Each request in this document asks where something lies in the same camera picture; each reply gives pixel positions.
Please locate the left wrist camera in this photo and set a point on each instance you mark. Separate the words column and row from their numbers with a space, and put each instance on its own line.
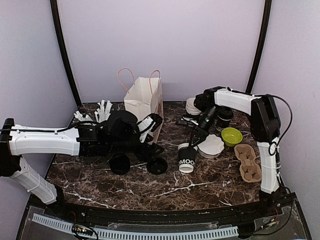
column 149, row 124

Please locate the black frame post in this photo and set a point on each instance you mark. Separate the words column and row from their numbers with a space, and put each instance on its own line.
column 260, row 46
column 63, row 51

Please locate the right black frame post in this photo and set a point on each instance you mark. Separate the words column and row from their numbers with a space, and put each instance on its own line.
column 260, row 46

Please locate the white scalloped dish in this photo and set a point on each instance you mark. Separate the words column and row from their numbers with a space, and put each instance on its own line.
column 212, row 147

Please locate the brown cardboard cup carrier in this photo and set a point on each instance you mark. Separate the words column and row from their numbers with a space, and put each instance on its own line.
column 250, row 171

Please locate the white paper gift bag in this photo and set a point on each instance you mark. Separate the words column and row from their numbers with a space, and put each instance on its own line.
column 145, row 96

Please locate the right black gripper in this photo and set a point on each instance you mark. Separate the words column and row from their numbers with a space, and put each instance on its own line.
column 198, row 141

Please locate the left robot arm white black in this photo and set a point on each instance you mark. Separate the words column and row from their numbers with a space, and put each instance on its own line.
column 81, row 139

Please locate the green bowl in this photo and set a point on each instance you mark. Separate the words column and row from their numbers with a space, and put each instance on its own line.
column 231, row 136

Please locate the stack of black cup lids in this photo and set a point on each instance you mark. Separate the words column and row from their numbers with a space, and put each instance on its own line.
column 119, row 164

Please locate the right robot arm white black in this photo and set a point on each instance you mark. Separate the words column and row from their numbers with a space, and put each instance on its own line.
column 264, row 121

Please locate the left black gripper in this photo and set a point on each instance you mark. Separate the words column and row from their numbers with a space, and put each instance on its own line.
column 147, row 148

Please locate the black paper coffee cup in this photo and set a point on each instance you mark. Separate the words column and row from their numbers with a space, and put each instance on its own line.
column 224, row 117
column 186, row 158

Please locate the left black frame post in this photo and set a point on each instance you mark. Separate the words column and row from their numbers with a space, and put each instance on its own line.
column 63, row 51

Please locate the bundle of wrapped white straws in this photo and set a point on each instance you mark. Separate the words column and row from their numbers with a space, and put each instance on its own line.
column 101, row 114

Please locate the stack of paper coffee cups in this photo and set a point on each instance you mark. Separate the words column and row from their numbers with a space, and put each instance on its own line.
column 190, row 107

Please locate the black cup lid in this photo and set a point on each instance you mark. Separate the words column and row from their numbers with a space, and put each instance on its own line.
column 157, row 166

